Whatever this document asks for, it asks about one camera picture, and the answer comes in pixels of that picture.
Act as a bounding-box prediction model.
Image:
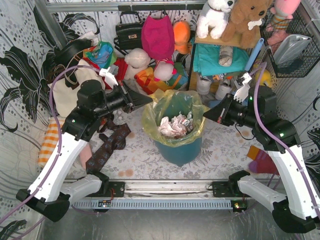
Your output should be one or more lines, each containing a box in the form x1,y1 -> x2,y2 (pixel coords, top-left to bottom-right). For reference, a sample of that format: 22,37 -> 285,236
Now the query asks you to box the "left white sneaker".
196,75 -> 212,95

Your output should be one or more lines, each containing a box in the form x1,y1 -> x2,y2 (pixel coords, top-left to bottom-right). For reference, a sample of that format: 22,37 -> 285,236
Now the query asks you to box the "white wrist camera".
233,72 -> 252,103
99,64 -> 119,89

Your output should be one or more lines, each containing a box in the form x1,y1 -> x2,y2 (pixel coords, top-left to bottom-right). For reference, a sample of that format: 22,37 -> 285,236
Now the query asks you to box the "red cloth garment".
102,58 -> 128,90

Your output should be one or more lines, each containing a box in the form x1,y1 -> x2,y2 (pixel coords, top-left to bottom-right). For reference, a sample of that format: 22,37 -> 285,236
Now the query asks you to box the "white sneaker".
196,75 -> 212,95
215,79 -> 233,100

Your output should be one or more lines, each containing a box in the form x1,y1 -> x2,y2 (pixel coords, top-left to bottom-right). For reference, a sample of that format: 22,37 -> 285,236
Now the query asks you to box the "brown plush dog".
221,0 -> 272,49

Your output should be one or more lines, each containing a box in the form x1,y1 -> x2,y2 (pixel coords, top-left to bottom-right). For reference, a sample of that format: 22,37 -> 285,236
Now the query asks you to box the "crumpled paper trash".
157,111 -> 194,139

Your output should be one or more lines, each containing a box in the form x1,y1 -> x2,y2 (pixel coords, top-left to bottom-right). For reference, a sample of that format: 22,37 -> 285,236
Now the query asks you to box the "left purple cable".
0,64 -> 106,226

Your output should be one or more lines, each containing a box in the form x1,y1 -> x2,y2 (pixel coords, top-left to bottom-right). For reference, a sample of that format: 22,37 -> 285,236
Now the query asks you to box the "orange plush toy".
173,21 -> 191,55

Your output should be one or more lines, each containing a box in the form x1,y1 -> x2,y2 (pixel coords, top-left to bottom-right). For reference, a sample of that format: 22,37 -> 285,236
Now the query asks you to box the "blue plastic trash bin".
154,137 -> 203,167

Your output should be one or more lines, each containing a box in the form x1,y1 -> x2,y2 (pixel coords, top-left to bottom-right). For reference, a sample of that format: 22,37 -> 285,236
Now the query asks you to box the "blue handled broom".
207,37 -> 265,108

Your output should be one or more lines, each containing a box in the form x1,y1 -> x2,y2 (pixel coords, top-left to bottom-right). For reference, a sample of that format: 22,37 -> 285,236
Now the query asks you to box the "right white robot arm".
203,86 -> 320,234

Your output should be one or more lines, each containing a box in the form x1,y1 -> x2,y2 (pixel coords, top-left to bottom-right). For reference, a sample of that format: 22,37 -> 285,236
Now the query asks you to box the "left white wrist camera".
99,64 -> 119,89

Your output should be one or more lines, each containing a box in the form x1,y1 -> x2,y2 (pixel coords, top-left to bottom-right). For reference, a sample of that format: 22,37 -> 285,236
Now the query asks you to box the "silver pouch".
273,34 -> 312,65

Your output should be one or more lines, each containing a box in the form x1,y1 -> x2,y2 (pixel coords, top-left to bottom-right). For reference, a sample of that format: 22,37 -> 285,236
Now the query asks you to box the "yellow plush duck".
254,69 -> 272,88

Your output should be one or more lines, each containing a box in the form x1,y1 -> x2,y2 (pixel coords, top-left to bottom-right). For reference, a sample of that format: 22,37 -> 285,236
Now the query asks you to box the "wooden shelf board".
194,32 -> 261,48

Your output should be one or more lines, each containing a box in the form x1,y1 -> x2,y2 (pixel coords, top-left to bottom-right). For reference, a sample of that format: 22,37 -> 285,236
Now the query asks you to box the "white plush bear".
124,48 -> 151,80

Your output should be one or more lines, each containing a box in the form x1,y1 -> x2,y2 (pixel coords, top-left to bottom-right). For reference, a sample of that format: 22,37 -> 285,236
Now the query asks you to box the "purple orange sock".
247,145 -> 279,175

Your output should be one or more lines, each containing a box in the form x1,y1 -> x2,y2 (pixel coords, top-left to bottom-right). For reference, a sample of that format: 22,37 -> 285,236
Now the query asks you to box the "pink plush toy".
267,0 -> 301,31

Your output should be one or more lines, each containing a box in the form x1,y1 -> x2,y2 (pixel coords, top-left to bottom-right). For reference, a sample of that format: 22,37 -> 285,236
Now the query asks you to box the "pink white plush doll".
153,59 -> 177,82

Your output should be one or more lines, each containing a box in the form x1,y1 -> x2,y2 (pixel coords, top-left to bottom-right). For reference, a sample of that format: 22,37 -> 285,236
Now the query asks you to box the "dark patterned necktie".
85,118 -> 131,174

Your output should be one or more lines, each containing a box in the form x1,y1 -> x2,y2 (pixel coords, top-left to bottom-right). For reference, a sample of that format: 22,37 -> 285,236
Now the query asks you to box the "black wire basket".
260,12 -> 320,78

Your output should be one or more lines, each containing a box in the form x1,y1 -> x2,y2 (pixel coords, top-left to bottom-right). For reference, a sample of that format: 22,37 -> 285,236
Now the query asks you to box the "right white sneaker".
215,79 -> 233,100

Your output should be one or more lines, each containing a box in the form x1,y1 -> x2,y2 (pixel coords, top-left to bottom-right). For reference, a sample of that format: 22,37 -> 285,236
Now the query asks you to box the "pink sock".
79,144 -> 93,170

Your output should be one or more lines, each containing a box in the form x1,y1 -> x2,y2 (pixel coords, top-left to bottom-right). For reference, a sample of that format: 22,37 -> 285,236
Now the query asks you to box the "colorful scarf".
82,41 -> 117,69

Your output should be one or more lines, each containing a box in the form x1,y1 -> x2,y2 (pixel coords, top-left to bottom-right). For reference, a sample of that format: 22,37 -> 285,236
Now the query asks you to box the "orange checkered towel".
37,117 -> 59,168

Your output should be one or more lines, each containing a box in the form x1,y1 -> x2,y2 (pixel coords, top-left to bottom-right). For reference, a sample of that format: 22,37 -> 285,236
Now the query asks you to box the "teal folded cloth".
193,44 -> 249,76

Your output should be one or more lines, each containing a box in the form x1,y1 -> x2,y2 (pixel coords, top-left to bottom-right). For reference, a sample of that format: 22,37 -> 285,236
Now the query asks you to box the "white plush dog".
196,0 -> 236,39

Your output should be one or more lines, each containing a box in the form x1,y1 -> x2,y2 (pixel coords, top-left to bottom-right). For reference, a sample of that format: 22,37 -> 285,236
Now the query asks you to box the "black leather handbag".
113,11 -> 144,56

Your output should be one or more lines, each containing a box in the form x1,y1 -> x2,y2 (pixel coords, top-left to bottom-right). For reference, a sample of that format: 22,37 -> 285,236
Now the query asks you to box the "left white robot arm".
16,79 -> 153,222

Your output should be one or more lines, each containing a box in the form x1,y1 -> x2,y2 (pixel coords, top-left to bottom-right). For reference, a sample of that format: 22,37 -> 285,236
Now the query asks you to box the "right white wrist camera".
233,72 -> 252,103

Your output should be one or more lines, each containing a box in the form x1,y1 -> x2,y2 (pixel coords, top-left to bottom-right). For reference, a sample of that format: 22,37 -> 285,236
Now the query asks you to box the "yellow plastic trash bag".
141,89 -> 209,148

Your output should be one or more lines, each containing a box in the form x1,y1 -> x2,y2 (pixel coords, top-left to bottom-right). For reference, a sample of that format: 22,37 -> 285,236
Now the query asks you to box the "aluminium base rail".
72,179 -> 250,212

